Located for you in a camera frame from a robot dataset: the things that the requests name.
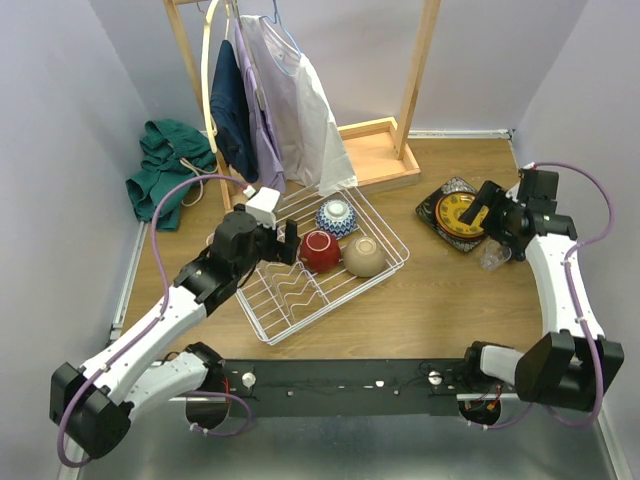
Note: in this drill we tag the blue white patterned bowl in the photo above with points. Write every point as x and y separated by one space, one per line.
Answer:
336 217

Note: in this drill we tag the lavender shirt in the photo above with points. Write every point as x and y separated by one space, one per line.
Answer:
262 135

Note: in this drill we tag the navy blue garment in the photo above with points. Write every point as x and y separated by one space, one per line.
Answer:
230 112

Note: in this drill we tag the white t-shirt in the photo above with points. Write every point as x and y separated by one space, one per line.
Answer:
311 149

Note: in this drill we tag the beige ceramic bowl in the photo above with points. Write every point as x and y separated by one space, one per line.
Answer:
364 257

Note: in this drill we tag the black floral square plate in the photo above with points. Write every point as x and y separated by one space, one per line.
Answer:
426 213

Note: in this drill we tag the green hoodie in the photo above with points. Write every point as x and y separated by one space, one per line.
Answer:
173 152

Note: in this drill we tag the wooden clothes rack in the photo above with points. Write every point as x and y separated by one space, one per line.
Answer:
379 148

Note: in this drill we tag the red bowl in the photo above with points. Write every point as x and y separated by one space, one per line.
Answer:
319 251

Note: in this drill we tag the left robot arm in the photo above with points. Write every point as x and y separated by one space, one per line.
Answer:
95 404

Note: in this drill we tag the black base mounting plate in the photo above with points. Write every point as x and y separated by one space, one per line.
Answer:
355 387

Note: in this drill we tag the aluminium frame rail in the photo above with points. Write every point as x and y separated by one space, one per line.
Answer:
70 454

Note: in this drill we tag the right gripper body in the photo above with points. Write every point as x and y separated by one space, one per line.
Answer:
500 220

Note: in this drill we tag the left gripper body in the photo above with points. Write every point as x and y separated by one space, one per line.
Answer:
273 242

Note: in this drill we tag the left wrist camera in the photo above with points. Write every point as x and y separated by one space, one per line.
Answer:
262 205

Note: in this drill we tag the clear glass cup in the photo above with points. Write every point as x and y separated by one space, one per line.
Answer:
495 255

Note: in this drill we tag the white wire dish rack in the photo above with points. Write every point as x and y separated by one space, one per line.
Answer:
279 300

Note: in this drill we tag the blue wire hanger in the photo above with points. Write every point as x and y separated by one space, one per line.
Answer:
277 24

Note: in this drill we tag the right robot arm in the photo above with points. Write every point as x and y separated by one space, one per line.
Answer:
573 363

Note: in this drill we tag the amber glass plate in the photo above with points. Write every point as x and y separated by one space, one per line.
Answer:
448 211

